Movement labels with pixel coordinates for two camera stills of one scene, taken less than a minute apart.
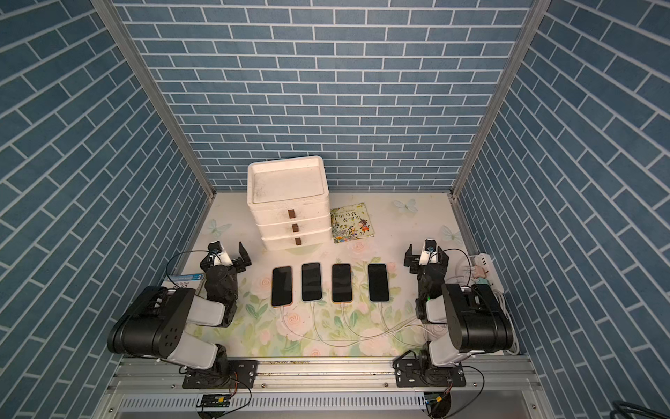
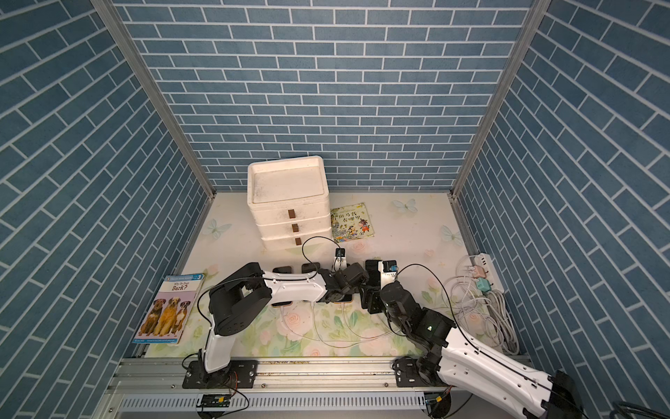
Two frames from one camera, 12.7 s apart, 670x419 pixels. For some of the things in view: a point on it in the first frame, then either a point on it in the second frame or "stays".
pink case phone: [282, 286] stays
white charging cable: [355, 344] stays
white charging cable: [307, 338] stays
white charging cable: [375, 336] stays
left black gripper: [243, 256] to [352, 291]
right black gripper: [413, 269] to [371, 292]
